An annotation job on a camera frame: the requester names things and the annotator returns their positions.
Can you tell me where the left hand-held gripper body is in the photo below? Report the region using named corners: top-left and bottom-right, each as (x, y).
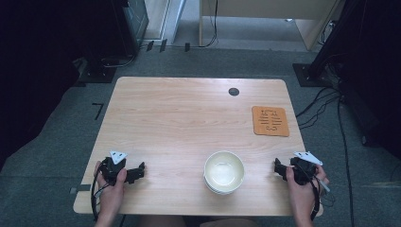
top-left (99, 150), bottom-right (129, 186)

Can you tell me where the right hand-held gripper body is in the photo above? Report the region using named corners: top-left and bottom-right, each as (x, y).
top-left (289, 151), bottom-right (323, 186)

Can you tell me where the person's right hand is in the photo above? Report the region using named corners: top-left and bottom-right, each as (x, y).
top-left (285, 164), bottom-right (330, 218)

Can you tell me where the person's left hand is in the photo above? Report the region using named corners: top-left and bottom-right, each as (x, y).
top-left (95, 160), bottom-right (128, 218)

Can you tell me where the grey tape strip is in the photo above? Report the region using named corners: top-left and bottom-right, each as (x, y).
top-left (69, 183), bottom-right (93, 195)

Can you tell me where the orange patterned coaster mat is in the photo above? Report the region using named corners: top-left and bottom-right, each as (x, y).
top-left (251, 105), bottom-right (290, 138)

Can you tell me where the yellow floor tape line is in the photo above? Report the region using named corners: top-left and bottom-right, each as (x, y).
top-left (359, 181), bottom-right (401, 190)

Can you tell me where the black stand with square base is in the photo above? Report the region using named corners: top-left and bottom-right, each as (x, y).
top-left (292, 0), bottom-right (363, 88)

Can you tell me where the black stand base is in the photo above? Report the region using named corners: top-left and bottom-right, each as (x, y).
top-left (77, 55), bottom-right (118, 85)

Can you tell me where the dark curtain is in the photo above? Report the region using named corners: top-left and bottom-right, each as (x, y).
top-left (0, 0), bottom-right (114, 171)

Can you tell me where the black computer tower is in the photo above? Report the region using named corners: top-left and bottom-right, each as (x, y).
top-left (112, 0), bottom-right (150, 59)

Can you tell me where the light wooden desk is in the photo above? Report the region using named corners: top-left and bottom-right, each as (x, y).
top-left (198, 0), bottom-right (345, 52)

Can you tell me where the grey cable plug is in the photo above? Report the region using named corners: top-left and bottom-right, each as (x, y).
top-left (317, 177), bottom-right (332, 194)

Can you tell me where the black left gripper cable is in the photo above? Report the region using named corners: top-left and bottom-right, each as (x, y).
top-left (90, 165), bottom-right (107, 221)

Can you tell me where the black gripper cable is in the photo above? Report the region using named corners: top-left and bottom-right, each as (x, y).
top-left (90, 165), bottom-right (107, 221)
top-left (296, 162), bottom-right (322, 221)

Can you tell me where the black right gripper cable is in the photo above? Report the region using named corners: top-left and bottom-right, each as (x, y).
top-left (296, 162), bottom-right (322, 221)

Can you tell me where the long black floor cable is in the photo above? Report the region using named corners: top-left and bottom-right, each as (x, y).
top-left (336, 94), bottom-right (357, 227)

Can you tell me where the bundle of black floor cables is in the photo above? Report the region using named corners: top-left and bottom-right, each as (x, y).
top-left (295, 85), bottom-right (344, 131)

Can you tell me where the black hanging cable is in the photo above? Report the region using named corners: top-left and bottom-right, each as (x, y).
top-left (201, 0), bottom-right (219, 49)

